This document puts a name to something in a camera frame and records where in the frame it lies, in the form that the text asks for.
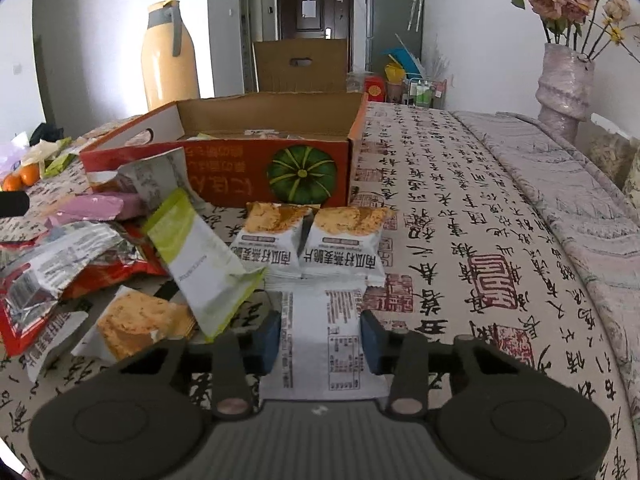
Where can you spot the dried rose bouquet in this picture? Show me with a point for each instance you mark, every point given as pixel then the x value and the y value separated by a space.
pixel 545 0

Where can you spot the floral ceramic vase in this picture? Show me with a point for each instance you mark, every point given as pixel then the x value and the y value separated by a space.
pixel 634 172

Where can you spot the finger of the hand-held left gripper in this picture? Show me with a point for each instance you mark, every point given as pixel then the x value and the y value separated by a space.
pixel 12 204

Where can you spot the pink snack packet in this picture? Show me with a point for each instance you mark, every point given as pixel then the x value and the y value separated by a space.
pixel 95 207

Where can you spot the oat crisp snack packet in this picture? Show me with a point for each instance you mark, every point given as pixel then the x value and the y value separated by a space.
pixel 270 250
pixel 345 255
pixel 140 325

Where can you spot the yellow thermos jug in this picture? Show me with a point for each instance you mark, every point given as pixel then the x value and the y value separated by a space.
pixel 170 60

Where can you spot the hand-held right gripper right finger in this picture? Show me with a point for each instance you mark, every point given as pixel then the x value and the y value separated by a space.
pixel 371 342

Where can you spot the small red box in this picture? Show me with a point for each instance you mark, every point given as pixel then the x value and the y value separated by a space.
pixel 375 89

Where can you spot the silver grey snack packet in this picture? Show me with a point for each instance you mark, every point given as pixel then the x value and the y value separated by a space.
pixel 150 175

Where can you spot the pink patterned quilt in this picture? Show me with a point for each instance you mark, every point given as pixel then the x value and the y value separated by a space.
pixel 550 200

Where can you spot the green white snack packet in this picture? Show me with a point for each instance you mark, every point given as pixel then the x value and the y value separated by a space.
pixel 200 270

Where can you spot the red pumpkin print cardboard box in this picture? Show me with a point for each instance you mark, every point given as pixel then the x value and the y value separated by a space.
pixel 225 175

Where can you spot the white printed snack packet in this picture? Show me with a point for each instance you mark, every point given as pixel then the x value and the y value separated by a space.
pixel 320 340

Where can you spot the black bag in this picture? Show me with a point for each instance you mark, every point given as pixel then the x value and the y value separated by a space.
pixel 45 132

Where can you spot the yellow plastic scoop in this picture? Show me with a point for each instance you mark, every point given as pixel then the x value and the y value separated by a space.
pixel 392 72

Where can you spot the tangerine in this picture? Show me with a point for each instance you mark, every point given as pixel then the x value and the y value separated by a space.
pixel 10 182
pixel 30 172

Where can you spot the grey refrigerator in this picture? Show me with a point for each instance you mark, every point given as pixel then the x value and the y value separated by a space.
pixel 385 25

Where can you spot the purple plastic bag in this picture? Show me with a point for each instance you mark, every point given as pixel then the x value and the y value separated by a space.
pixel 10 160

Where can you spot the clear lidded food container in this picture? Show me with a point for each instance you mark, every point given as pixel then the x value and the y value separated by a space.
pixel 607 152

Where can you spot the mauve snack packet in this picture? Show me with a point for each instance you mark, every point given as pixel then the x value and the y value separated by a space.
pixel 140 205

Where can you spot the red silver snack packet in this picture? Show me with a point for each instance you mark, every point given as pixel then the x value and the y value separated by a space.
pixel 30 290

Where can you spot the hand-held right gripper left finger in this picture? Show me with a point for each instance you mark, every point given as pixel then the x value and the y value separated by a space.
pixel 270 342

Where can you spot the cream crumpled bag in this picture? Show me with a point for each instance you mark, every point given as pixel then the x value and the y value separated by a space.
pixel 45 150

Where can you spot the brown cardboard box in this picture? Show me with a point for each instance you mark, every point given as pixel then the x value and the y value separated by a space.
pixel 280 72

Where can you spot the white tissue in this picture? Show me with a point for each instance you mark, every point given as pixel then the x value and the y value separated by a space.
pixel 20 139

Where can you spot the pink ribbed vase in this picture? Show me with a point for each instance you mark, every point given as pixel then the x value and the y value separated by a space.
pixel 565 90

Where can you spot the clear cellophane wrap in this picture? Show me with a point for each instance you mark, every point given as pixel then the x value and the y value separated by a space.
pixel 439 62

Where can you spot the dark brown door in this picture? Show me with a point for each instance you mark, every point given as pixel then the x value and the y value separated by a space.
pixel 287 10

